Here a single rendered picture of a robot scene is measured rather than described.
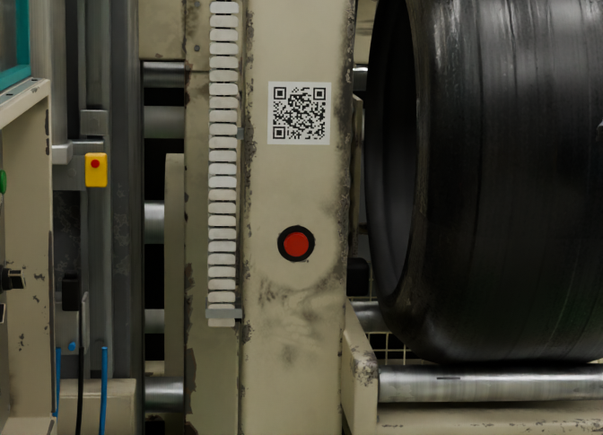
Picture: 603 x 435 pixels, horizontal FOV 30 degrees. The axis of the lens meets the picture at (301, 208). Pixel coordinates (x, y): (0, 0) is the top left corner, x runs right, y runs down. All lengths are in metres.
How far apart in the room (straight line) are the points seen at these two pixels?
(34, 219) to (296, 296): 0.35
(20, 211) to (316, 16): 0.41
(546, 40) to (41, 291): 0.60
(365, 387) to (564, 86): 0.41
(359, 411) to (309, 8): 0.47
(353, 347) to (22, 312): 0.39
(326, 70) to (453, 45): 0.19
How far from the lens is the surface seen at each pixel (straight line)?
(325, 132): 1.35
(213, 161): 1.40
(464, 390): 1.38
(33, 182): 1.21
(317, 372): 1.42
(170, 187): 2.15
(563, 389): 1.41
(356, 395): 1.32
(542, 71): 1.21
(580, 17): 1.25
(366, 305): 1.63
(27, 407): 1.28
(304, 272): 1.38
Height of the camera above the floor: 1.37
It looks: 11 degrees down
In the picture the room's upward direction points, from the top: 1 degrees clockwise
